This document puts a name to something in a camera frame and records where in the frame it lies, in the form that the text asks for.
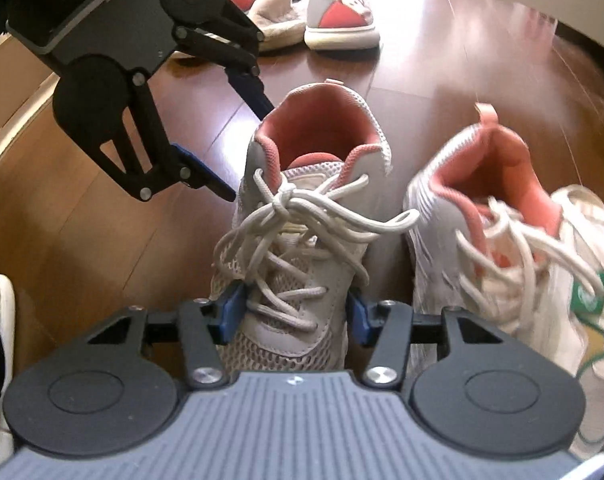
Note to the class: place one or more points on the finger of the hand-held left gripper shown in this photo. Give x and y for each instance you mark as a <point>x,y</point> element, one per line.
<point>202,172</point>
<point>254,92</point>

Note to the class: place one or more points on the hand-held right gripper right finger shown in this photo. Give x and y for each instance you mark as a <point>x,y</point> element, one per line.
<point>359,322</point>

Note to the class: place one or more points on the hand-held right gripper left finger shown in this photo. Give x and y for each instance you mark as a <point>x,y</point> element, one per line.
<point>230,317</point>

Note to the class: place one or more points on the grey pink mesh sneaker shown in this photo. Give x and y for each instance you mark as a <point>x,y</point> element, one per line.
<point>487,160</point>
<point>307,125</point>

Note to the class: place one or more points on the beige fuzzy slipper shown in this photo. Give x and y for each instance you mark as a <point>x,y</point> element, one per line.
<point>277,20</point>

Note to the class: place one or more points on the white fuzzy shoe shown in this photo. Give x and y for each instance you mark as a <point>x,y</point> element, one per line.
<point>9,320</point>

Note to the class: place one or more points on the white green sneaker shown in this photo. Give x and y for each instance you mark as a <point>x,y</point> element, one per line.
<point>587,340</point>

